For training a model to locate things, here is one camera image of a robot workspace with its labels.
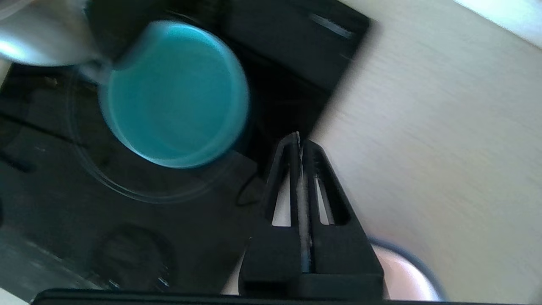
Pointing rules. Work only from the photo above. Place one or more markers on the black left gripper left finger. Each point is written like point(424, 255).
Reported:
point(275, 262)

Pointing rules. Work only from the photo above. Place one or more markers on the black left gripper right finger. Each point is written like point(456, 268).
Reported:
point(347, 262)

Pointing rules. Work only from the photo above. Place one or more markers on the pale pink bowl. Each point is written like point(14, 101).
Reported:
point(404, 277)

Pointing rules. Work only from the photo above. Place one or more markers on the blue grey plate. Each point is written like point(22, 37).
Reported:
point(417, 258)

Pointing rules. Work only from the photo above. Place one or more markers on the teal bowl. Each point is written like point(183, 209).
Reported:
point(175, 93)

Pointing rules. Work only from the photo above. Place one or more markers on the black glass cooktop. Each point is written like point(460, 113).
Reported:
point(127, 220)

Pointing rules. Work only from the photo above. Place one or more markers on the stainless steel pot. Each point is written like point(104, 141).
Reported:
point(38, 34)

